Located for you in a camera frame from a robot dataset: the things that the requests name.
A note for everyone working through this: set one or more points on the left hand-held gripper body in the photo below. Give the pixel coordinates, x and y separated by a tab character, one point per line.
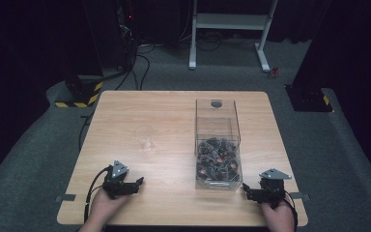
115	185

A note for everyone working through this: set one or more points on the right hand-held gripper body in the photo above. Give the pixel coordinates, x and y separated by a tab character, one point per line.
272	190

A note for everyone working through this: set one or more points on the clear plastic box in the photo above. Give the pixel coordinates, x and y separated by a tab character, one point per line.
217	125

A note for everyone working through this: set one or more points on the person's left hand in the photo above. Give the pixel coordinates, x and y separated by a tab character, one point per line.
103	206

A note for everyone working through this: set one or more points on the person's right hand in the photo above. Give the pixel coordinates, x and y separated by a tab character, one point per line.
280	217

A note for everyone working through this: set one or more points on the grey tape strip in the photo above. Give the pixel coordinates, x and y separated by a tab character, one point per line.
301	196
66	197

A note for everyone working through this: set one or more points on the pile of dark small packets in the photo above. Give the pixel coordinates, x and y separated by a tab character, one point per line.
218	159

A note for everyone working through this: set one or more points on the clear glass cup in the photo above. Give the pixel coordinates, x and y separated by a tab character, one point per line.
146	139

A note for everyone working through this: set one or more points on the black pillar with striped base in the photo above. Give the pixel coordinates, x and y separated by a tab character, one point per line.
83	87

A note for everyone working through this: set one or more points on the small red object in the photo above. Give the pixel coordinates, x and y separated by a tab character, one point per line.
273	73

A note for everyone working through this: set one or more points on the dark equipment rack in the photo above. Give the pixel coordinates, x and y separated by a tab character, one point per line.
127	32

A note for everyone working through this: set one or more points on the white metal stand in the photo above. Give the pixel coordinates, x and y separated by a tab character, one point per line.
230	21

